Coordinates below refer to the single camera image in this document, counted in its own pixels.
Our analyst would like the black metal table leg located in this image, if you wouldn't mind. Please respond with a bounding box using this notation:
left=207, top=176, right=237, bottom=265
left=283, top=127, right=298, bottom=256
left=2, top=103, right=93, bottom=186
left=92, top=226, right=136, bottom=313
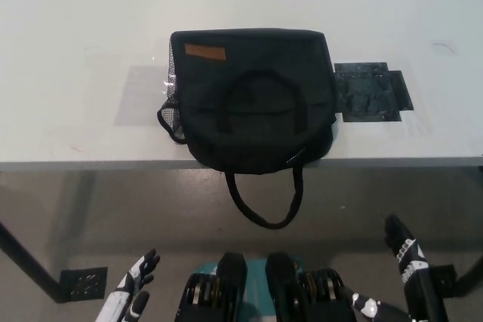
left=456, top=238, right=483, bottom=295
left=0, top=219, right=63, bottom=293

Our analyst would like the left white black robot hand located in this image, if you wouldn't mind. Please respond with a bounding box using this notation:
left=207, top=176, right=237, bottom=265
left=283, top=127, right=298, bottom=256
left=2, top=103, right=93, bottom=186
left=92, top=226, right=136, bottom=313
left=96, top=248, right=162, bottom=322

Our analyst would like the black soft travel bag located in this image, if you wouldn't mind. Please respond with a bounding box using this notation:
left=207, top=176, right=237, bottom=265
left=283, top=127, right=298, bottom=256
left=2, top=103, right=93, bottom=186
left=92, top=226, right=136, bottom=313
left=156, top=27, right=339, bottom=231

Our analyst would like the clear grey tape patch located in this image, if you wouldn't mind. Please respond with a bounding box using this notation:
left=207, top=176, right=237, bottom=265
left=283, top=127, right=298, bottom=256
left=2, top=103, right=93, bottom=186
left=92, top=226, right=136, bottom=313
left=112, top=64, right=171, bottom=127

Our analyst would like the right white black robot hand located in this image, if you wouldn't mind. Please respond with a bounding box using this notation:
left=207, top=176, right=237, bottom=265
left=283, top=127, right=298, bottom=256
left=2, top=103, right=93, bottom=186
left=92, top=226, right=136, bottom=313
left=349, top=214, right=435, bottom=322

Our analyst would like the black tape patch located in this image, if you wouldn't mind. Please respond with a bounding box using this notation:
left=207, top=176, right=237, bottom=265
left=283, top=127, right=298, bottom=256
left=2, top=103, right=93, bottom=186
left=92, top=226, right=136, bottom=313
left=333, top=60, right=417, bottom=124

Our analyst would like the black perforated foot plate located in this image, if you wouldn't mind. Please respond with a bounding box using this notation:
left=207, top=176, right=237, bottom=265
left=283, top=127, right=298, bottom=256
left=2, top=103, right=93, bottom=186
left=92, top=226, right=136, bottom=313
left=59, top=265, right=109, bottom=303
left=425, top=263, right=460, bottom=291

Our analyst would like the black teal robot torso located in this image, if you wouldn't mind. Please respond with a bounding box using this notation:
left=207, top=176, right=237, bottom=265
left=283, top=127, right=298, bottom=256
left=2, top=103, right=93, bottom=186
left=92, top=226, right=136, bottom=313
left=173, top=250, right=356, bottom=322

